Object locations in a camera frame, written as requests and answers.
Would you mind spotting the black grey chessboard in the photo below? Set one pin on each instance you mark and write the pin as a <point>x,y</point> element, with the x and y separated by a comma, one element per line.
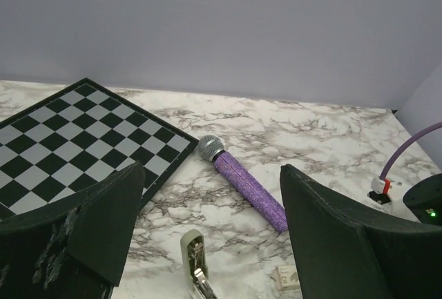
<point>78,137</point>

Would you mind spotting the small staple box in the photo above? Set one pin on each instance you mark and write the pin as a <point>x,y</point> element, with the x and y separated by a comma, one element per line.
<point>287,278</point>

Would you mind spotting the grey green stapler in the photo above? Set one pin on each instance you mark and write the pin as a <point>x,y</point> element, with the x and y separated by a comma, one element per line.
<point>196,272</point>

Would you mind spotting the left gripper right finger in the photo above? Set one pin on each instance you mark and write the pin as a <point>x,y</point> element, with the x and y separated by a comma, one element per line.
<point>345,249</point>

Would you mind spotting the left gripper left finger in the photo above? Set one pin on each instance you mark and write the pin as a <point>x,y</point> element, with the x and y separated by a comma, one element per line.
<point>75,247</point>

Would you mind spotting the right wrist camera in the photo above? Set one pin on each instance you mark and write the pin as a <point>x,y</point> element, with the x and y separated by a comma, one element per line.
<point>385,192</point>

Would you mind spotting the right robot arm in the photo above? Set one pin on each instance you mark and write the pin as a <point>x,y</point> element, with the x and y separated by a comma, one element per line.
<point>424,200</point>

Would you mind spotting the purple glitter microphone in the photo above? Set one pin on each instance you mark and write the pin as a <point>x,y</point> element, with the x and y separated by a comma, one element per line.
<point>212,149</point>

